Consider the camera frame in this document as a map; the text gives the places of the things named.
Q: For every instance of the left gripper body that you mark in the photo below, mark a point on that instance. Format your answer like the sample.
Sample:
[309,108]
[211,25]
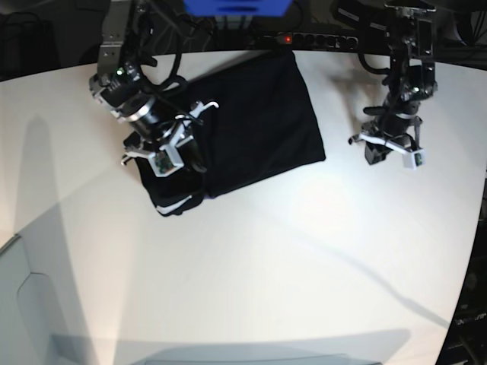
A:
[399,132]

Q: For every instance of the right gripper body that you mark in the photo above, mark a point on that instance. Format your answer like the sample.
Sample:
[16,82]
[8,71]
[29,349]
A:
[155,134]

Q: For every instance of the black T-shirt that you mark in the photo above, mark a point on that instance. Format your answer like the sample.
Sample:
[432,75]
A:
[265,125]

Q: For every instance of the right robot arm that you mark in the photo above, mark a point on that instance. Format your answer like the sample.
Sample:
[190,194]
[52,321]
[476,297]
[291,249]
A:
[120,85]

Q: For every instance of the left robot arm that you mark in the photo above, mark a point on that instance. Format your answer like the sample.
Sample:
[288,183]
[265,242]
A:
[411,76]

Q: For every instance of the black power strip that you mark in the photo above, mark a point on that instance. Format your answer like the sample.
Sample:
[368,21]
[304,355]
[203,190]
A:
[315,41]

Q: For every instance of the blue plastic box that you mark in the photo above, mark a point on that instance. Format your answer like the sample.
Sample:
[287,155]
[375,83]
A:
[265,8]

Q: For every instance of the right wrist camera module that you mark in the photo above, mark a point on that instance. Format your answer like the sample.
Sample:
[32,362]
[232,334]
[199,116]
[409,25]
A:
[166,162]

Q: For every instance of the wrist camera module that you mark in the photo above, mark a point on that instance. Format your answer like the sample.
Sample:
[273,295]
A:
[413,159]
[166,162]

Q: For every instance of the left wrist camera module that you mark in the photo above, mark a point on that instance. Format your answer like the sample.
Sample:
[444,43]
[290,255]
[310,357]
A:
[413,159]

